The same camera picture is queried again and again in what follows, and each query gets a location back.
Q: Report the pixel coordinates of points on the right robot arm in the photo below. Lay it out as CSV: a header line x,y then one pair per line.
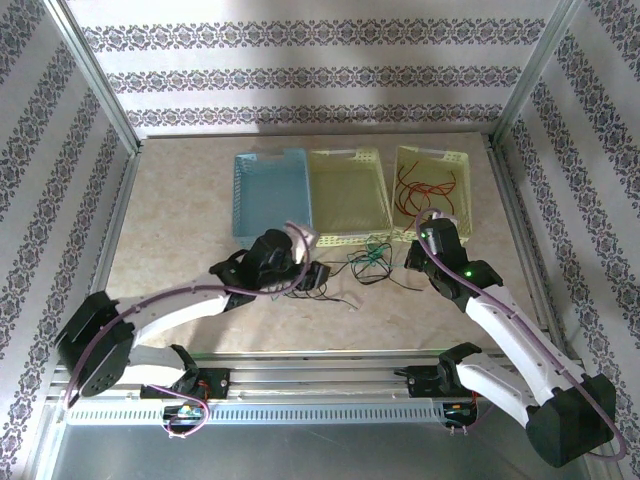
x,y
505,325

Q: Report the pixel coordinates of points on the narrow yellow plastic basket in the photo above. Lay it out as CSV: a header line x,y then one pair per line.
x,y
462,200

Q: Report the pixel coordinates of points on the blue plastic basket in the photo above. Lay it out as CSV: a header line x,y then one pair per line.
x,y
270,190

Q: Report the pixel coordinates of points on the wide yellow plastic basket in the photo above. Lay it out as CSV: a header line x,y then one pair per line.
x,y
345,195

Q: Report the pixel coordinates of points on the grey metal sheet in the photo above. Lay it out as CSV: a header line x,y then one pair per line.
x,y
320,455

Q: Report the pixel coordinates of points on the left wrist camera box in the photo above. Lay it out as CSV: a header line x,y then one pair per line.
x,y
305,240

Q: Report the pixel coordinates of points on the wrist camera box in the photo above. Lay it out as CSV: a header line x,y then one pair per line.
x,y
442,217
305,240

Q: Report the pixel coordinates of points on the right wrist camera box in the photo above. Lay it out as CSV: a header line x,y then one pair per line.
x,y
442,217

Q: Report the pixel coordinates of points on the right aluminium side rail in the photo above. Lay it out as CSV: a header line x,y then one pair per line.
x,y
507,200

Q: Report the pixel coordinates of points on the aluminium side rail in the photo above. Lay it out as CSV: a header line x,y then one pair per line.
x,y
117,220
507,200

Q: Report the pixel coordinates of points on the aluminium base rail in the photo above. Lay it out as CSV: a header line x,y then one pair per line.
x,y
320,375

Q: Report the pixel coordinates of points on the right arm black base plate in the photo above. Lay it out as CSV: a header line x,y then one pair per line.
x,y
420,382

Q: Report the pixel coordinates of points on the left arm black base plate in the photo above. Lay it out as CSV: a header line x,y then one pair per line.
x,y
217,382

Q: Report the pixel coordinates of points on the left aluminium side rail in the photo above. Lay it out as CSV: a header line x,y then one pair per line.
x,y
117,220

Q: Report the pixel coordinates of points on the right aluminium frame post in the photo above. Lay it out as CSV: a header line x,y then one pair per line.
x,y
535,70

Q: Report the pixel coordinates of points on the aluminium frame post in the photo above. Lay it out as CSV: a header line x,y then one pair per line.
x,y
535,70
95,75

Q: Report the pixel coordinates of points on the left aluminium frame post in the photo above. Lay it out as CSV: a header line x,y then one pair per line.
x,y
95,75

